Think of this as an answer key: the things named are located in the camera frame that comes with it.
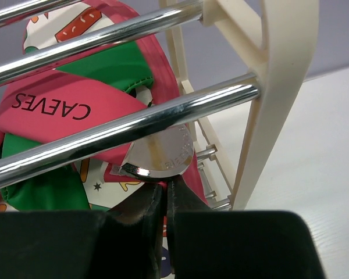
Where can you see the pink patterned flip-flop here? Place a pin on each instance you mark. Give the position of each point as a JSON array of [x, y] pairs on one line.
[[95, 89]]

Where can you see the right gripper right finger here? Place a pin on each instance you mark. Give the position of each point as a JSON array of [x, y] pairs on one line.
[[204, 243]]

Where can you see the cream shoe rack chrome bars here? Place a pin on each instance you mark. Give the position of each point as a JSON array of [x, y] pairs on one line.
[[277, 46]]

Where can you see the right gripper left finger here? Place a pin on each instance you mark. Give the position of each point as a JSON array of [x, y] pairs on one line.
[[124, 242]]

